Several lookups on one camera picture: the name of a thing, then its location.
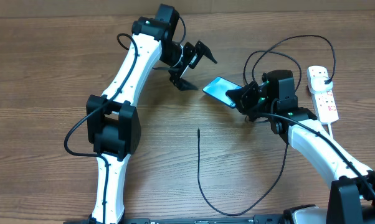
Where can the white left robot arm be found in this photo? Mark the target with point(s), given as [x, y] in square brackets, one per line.
[113, 125]

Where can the white charger plug adapter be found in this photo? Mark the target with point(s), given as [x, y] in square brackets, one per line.
[318, 85]

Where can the Samsung Galaxy smartphone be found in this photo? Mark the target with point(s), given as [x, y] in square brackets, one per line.
[218, 88]

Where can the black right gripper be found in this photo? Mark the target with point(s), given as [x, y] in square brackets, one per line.
[240, 96]

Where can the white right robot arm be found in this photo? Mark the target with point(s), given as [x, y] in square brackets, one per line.
[351, 183]

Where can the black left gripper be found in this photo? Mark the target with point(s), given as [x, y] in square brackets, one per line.
[200, 49]

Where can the white power strip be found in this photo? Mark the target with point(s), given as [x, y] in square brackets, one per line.
[324, 103]

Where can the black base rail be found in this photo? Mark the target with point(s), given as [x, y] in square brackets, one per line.
[256, 219]

